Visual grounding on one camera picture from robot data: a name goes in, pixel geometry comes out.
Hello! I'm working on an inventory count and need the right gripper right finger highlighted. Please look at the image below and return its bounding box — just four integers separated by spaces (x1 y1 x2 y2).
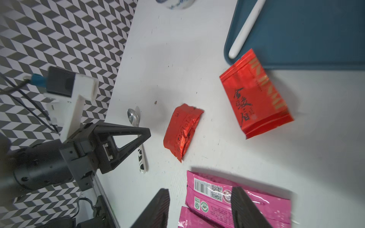
231 187 272 228

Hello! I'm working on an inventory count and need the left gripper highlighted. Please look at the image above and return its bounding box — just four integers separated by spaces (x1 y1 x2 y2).
11 122 151 192

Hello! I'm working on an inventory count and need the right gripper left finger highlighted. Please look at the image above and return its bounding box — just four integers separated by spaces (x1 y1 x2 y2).
131 189 170 228

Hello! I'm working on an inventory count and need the pink tea bag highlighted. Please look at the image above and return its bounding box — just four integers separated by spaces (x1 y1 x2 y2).
185 171 291 228
178 207 234 228

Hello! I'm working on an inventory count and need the red tea bag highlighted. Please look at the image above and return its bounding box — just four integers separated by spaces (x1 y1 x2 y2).
163 104 204 162
220 49 294 139

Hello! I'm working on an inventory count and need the blue white porcelain bowl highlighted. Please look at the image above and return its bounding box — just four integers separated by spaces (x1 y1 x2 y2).
156 0 195 10

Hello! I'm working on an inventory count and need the teal flat tray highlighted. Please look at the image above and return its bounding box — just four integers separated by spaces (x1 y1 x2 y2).
238 1 365 70

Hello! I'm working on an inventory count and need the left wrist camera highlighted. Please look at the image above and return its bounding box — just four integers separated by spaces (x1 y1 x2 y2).
30 66 99 142

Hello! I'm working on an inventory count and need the white handled spoon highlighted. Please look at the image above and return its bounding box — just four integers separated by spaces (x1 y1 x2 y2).
228 0 266 59

